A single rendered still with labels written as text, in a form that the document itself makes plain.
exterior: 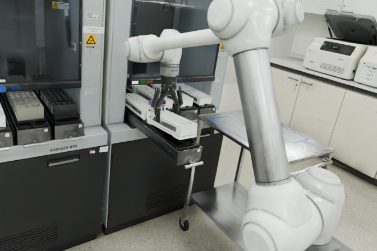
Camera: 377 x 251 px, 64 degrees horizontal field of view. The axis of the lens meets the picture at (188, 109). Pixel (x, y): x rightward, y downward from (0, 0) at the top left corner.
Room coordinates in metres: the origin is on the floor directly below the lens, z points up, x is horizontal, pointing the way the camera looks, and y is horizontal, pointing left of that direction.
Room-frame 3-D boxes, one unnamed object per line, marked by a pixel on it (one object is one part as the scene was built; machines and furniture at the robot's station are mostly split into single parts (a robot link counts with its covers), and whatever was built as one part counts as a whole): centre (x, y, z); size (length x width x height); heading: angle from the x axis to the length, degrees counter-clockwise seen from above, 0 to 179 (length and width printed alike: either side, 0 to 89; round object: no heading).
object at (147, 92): (1.79, 0.23, 0.83); 0.30 x 0.10 x 0.06; 39
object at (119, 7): (2.09, 0.38, 0.81); 1.06 x 0.84 x 1.62; 39
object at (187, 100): (1.88, 0.11, 0.83); 0.30 x 0.10 x 0.06; 39
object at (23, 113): (1.27, 0.72, 0.85); 0.12 x 0.02 x 0.06; 130
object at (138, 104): (1.60, 0.28, 0.83); 0.30 x 0.10 x 0.06; 39
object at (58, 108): (1.36, 0.60, 0.85); 0.12 x 0.02 x 0.06; 129
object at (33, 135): (1.45, 0.86, 0.78); 0.73 x 0.14 x 0.09; 39
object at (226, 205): (1.53, -0.42, 0.41); 0.67 x 0.46 x 0.82; 37
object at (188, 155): (1.46, 0.17, 0.78); 0.73 x 0.14 x 0.09; 39
